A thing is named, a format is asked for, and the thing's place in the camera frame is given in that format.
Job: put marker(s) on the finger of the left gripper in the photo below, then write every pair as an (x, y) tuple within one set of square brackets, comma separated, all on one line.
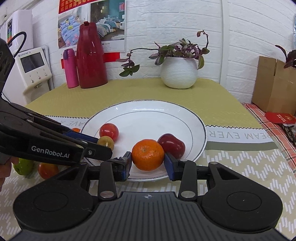
[(81, 136), (94, 151)]

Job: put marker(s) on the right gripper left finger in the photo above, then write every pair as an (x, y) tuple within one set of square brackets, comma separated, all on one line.
[(108, 173)]

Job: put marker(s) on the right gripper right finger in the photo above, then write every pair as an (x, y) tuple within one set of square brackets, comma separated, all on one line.
[(188, 173)]

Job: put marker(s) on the red yellow tomato fruit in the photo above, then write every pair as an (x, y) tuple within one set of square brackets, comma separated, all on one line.
[(110, 130)]

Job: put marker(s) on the orange mandarin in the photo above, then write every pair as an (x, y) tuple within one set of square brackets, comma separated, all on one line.
[(147, 155)]

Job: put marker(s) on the small orange kumquat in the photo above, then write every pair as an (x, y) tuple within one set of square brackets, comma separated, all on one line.
[(76, 130)]

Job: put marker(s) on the person's left hand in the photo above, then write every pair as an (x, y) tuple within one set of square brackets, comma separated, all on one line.
[(5, 169)]

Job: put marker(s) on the small yellow-brown longan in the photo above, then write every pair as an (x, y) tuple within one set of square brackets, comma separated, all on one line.
[(106, 141)]

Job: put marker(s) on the dark red plum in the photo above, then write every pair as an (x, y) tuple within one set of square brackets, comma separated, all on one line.
[(172, 145)]

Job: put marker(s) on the green guava fruit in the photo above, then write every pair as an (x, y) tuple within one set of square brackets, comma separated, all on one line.
[(24, 167)]

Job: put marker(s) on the red orange tomato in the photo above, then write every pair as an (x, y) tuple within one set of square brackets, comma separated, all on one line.
[(47, 171)]

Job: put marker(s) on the white round plate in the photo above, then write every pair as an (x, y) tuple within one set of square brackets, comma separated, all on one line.
[(150, 119)]

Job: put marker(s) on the white water dispenser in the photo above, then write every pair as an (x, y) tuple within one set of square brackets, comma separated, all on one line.
[(30, 75)]

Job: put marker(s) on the red thermos jug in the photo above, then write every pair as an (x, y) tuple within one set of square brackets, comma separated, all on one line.
[(90, 63)]

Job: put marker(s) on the pink thermos bottle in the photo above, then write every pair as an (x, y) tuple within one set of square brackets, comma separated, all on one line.
[(70, 67)]

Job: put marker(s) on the plaid orange cloth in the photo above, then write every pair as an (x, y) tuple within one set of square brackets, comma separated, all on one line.
[(276, 132)]

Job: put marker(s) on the white ribbed plant pot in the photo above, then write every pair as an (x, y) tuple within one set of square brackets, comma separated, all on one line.
[(179, 73)]

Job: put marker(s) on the red envelope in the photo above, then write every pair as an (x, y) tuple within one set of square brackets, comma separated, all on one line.
[(280, 118)]

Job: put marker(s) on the brown cardboard box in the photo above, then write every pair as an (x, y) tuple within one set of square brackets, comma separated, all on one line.
[(274, 89)]

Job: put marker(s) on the purple green trailing plant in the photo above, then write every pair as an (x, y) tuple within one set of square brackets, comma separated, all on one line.
[(181, 49)]

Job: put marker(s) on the dark purple leafy plant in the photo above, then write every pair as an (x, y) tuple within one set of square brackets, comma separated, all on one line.
[(290, 57)]

